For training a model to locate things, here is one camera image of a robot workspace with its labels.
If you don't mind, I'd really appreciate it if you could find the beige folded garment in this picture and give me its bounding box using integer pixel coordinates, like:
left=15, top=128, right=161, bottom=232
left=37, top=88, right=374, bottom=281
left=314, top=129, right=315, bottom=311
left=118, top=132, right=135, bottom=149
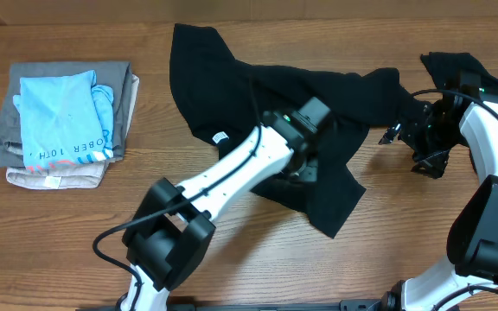
left=6, top=74, right=140, bottom=190

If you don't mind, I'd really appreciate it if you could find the grey folded garment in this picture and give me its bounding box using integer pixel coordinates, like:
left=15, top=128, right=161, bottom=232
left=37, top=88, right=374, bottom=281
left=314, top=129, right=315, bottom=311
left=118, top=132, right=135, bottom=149
left=0, top=60, right=133, bottom=168

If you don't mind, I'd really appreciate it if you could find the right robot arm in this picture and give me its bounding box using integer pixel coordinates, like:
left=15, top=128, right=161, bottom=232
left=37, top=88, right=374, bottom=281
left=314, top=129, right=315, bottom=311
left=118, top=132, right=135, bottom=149
left=372, top=71, right=498, bottom=311

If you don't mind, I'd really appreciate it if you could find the black clothes pile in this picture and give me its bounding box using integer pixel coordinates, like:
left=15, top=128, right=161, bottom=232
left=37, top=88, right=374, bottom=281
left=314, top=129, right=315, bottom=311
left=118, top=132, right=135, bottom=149
left=419, top=51, right=498, bottom=174

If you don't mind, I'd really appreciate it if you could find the black t-shirt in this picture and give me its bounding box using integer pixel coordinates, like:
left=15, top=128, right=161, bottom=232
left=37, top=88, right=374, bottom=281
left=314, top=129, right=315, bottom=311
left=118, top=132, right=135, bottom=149
left=169, top=22, right=432, bottom=239

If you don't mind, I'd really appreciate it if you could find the light blue folded shirt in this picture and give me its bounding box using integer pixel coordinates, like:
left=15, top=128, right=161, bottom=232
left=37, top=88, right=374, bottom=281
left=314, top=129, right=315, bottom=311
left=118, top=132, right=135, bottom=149
left=13, top=70, right=114, bottom=172

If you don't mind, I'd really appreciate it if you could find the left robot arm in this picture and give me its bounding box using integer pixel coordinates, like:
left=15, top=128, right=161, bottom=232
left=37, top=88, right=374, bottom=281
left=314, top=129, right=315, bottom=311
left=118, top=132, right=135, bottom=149
left=116, top=98, right=331, bottom=310

